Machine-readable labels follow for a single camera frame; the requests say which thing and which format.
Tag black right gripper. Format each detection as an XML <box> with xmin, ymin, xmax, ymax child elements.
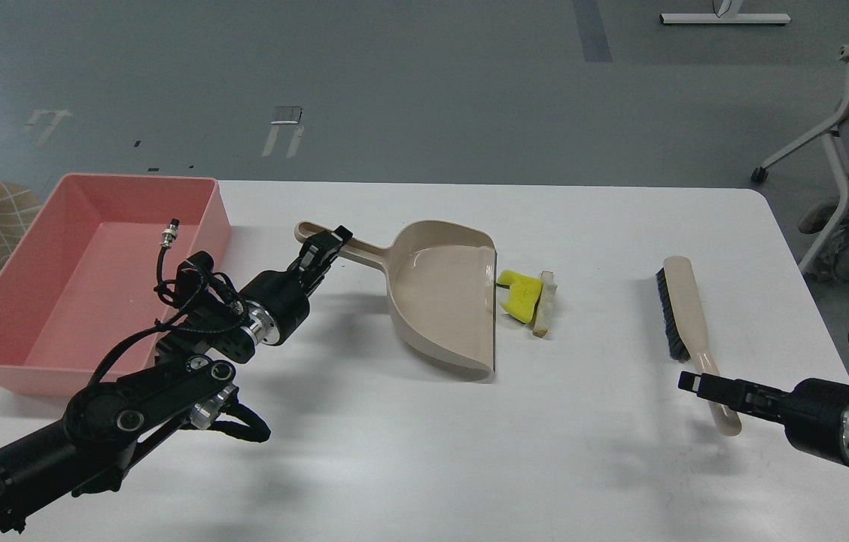
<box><xmin>678</xmin><ymin>371</ymin><xmax>849</xmax><ymax>467</ymax></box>

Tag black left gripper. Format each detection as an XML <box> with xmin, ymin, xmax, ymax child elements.
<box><xmin>241</xmin><ymin>226</ymin><xmax>353</xmax><ymax>346</ymax></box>

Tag beige hand brush black bristles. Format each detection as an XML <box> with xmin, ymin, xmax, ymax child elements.
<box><xmin>655</xmin><ymin>255</ymin><xmax>744</xmax><ymax>437</ymax></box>

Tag beige plastic dustpan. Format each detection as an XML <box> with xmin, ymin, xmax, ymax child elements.
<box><xmin>296</xmin><ymin>220</ymin><xmax>499</xmax><ymax>381</ymax></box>

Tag white bread slice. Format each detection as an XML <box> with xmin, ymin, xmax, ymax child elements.
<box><xmin>531</xmin><ymin>270</ymin><xmax>558</xmax><ymax>337</ymax></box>

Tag yellow sponge piece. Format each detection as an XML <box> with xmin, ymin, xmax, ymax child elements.
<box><xmin>496</xmin><ymin>269</ymin><xmax>543</xmax><ymax>324</ymax></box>

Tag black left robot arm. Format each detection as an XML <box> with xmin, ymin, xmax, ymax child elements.
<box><xmin>0</xmin><ymin>219</ymin><xmax>353</xmax><ymax>533</ymax></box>

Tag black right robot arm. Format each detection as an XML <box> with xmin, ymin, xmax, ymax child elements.
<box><xmin>678</xmin><ymin>331</ymin><xmax>849</xmax><ymax>467</ymax></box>

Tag pink plastic bin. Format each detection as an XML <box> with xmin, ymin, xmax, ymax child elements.
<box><xmin>0</xmin><ymin>174</ymin><xmax>231</xmax><ymax>397</ymax></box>

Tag white office chair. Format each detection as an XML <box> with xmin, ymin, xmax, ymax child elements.
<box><xmin>751</xmin><ymin>44</ymin><xmax>849</xmax><ymax>273</ymax></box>

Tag white table base bar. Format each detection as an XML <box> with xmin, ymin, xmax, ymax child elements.
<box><xmin>659</xmin><ymin>13</ymin><xmax>792</xmax><ymax>26</ymax></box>

